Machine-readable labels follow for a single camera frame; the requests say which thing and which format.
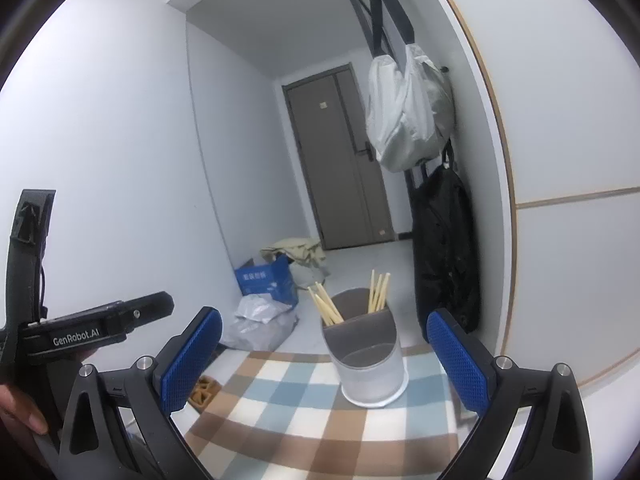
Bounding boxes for black hanging backpack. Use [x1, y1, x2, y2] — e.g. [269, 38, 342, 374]
[411, 144, 480, 333]

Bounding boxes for beige cloth bag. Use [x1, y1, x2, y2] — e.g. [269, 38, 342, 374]
[259, 237, 330, 289]

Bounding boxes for white divided utensil holder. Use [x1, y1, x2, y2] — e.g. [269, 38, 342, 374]
[321, 288, 409, 408]

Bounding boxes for person's left hand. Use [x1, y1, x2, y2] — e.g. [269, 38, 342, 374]
[0, 384, 48, 434]

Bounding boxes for grey plastic parcel bag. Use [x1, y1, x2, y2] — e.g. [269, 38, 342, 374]
[221, 309, 298, 351]

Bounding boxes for blue cardboard box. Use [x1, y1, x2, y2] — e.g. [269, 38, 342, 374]
[234, 255, 298, 307]

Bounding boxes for black metal rack frame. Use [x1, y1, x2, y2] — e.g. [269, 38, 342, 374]
[348, 0, 416, 61]

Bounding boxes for grey door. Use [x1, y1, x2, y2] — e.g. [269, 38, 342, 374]
[283, 65, 395, 250]

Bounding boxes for checkered plaid mat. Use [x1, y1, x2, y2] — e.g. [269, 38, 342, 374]
[186, 344, 477, 479]

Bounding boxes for white plastic parcel bag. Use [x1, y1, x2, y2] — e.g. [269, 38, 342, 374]
[235, 294, 290, 324]

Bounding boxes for chopstick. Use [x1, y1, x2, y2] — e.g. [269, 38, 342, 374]
[367, 270, 390, 313]
[308, 282, 344, 326]

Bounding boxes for white grey hanging bag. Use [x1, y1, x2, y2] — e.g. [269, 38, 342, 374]
[366, 44, 456, 172]

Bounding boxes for brown slipper far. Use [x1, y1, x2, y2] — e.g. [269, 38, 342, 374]
[188, 376, 222, 413]

